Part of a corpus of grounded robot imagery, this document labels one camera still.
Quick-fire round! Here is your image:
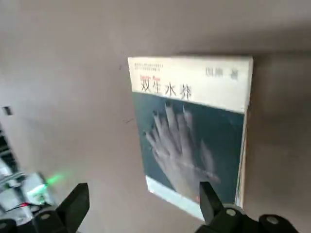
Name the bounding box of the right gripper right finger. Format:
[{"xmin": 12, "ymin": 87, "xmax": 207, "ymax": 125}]
[{"xmin": 194, "ymin": 181, "xmax": 300, "ymax": 233}]

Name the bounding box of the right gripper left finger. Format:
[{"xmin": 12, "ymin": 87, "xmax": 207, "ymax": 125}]
[{"xmin": 0, "ymin": 182, "xmax": 90, "ymax": 233}]

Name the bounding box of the dark book with hands cover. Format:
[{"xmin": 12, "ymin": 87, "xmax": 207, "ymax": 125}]
[{"xmin": 127, "ymin": 56, "xmax": 254, "ymax": 203}]

